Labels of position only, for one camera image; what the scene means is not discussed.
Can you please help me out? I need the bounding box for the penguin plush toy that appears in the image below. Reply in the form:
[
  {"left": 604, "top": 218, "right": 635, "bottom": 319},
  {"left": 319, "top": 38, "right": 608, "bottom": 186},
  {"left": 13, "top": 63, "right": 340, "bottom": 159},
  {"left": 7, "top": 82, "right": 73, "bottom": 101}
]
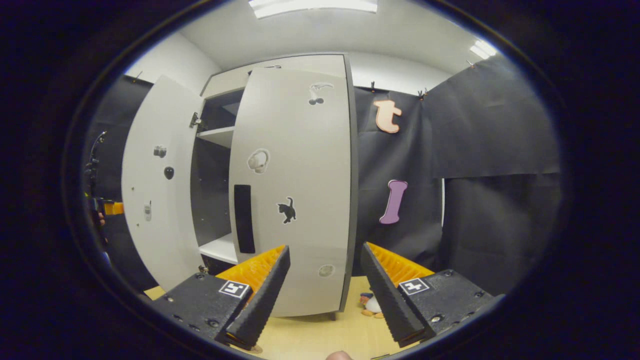
[{"left": 359, "top": 292, "right": 386, "bottom": 319}]

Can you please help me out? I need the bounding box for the white cabinet door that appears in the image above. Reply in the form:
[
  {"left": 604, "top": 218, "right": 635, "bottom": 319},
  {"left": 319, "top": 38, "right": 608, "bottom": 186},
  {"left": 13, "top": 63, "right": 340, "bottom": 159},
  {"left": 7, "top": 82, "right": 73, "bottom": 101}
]
[
  {"left": 229, "top": 67, "right": 353, "bottom": 318},
  {"left": 121, "top": 75, "right": 205, "bottom": 292}
]

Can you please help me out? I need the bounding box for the small ceiling light panel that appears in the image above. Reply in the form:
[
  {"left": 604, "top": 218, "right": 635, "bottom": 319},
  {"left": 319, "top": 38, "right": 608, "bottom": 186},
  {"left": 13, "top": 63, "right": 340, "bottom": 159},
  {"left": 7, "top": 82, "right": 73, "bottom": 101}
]
[{"left": 469, "top": 40, "right": 497, "bottom": 60}]

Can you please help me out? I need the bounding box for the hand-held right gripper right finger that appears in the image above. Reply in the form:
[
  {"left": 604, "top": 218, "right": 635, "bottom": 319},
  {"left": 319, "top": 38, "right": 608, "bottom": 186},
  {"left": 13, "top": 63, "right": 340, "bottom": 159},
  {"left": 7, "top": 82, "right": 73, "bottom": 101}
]
[{"left": 360, "top": 242, "right": 505, "bottom": 348}]

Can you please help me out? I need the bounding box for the black backdrop cloth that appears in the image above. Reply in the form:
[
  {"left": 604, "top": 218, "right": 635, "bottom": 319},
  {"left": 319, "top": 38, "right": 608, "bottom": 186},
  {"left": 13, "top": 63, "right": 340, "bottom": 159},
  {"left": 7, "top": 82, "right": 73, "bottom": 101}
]
[
  {"left": 352, "top": 55, "right": 563, "bottom": 296},
  {"left": 85, "top": 75, "right": 158, "bottom": 293}
]

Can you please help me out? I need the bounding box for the large ceiling light panel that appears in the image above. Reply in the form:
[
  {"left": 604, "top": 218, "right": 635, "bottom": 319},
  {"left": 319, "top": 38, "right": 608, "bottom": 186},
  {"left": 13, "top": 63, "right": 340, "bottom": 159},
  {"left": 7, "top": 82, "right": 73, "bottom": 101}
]
[{"left": 248, "top": 0, "right": 378, "bottom": 19}]

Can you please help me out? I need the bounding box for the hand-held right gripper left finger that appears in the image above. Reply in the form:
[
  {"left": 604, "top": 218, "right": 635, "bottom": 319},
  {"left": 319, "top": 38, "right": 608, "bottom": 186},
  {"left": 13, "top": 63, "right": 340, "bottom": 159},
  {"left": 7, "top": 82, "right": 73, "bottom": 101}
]
[{"left": 150, "top": 245, "right": 292, "bottom": 351}]

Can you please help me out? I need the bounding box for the white and grey cabinet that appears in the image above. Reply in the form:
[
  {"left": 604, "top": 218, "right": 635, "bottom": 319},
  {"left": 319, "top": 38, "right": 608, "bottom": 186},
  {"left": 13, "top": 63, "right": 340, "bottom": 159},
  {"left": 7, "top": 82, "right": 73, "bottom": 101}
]
[{"left": 190, "top": 52, "right": 360, "bottom": 321}]

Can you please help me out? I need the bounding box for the white cabinet shelf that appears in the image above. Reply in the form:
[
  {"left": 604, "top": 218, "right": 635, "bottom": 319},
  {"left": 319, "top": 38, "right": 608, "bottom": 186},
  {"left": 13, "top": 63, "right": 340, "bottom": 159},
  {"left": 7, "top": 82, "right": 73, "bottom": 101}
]
[{"left": 196, "top": 126, "right": 236, "bottom": 149}]

